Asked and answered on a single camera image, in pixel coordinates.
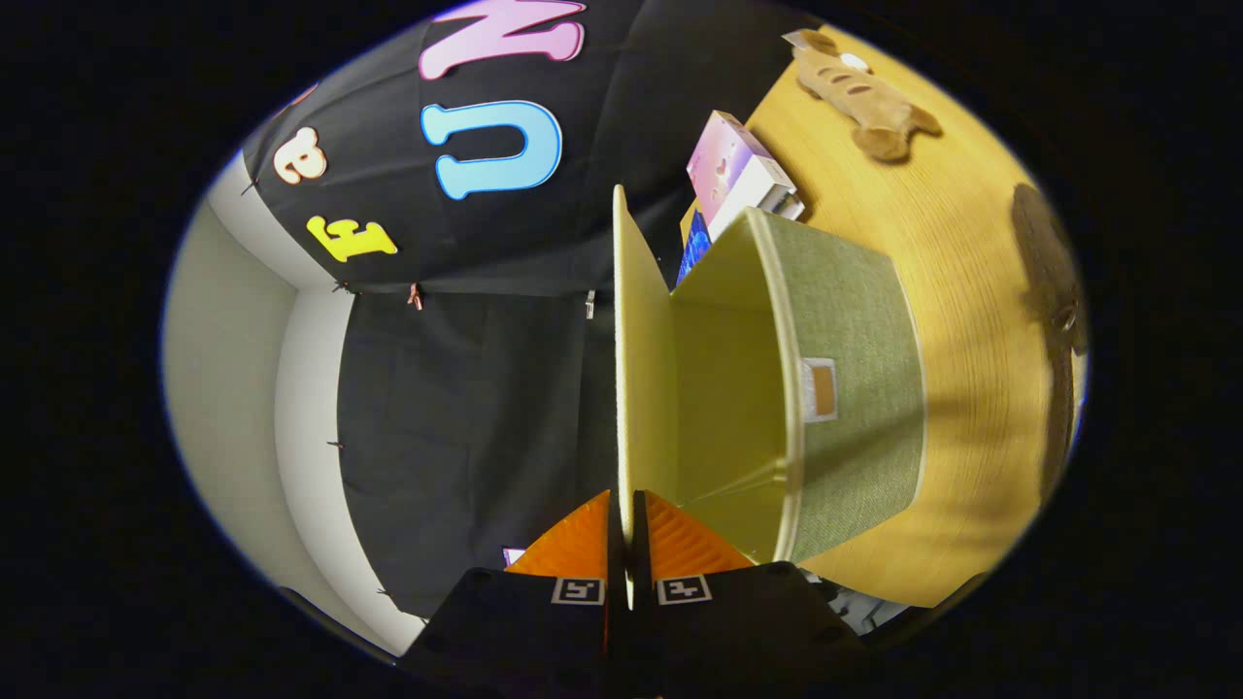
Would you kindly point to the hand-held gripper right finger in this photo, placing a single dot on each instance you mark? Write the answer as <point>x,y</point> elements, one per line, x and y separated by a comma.
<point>728,631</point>

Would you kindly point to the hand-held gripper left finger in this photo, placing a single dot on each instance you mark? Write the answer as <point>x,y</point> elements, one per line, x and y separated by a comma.
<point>524,631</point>

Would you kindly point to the green fabric storage box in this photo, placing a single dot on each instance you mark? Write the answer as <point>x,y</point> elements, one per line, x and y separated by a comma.
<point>855,388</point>

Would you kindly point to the black backdrop cloth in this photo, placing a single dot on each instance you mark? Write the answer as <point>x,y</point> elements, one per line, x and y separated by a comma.
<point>466,388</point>

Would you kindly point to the small red clip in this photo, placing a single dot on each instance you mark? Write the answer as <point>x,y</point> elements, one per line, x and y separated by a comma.
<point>416,297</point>

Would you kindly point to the blue book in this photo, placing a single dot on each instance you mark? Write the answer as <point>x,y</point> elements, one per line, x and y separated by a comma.
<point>694,248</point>

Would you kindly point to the pink book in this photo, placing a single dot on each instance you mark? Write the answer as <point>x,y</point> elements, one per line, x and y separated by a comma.
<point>723,170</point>

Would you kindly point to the tan bread-shaped plush toy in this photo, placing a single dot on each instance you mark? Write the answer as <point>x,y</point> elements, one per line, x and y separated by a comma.
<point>864,97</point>

